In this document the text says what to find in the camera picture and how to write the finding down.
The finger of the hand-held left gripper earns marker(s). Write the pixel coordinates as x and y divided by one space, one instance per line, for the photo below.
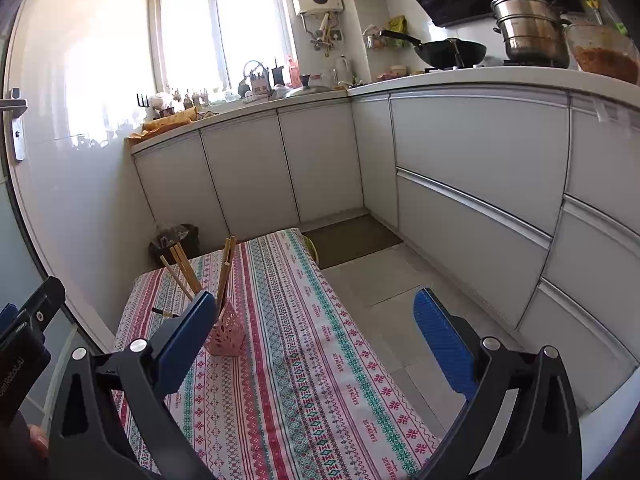
7 317
42 300

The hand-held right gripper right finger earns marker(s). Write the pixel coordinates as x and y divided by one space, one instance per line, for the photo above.
445 345

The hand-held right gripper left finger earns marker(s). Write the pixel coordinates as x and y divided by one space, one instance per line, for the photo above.
186 345

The chopsticks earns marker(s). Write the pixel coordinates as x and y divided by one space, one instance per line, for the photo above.
165 312

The pink plastic utensil holder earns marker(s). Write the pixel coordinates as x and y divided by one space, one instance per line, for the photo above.
227 335

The tan wooden chopstick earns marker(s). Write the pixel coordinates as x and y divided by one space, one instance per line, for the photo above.
229 270
184 269
175 276
190 268
223 270

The person's left hand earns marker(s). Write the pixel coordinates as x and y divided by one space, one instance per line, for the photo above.
39 440

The black trash bin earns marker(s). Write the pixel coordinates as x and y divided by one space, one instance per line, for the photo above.
187 240

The patterned striped tablecloth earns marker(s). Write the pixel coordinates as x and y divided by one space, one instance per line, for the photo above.
300 335

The brown floor mat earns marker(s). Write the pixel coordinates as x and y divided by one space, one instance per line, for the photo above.
350 240

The yellow cloth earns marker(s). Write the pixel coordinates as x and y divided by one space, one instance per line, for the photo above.
170 120

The black wok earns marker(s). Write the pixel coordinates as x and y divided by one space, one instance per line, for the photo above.
450 55

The white kettle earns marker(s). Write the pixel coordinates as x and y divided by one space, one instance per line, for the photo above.
342 72

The orange bottle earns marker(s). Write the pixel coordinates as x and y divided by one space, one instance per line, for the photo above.
293 72

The yellow green snack bag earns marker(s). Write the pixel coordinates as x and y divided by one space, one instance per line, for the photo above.
398 25

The kitchen window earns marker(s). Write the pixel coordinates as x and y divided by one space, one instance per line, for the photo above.
235 25

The stainless steel steamer pot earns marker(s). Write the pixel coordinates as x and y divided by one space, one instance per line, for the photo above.
530 30

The glass jar of red food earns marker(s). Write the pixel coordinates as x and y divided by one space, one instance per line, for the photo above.
605 55

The black wall hooks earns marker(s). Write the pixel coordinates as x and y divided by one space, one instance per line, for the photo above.
142 99

